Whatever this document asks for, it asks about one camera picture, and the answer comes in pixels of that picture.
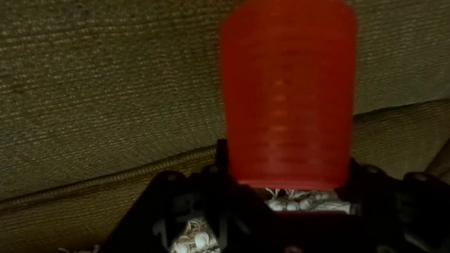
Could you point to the white square lace pillow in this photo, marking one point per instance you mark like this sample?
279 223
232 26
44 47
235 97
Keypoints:
300 203

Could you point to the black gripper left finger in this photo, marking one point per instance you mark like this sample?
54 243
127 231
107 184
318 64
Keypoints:
149 219

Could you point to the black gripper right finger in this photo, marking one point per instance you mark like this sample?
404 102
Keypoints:
402 215

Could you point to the orange plastic cup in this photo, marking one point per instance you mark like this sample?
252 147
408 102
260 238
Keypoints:
286 92

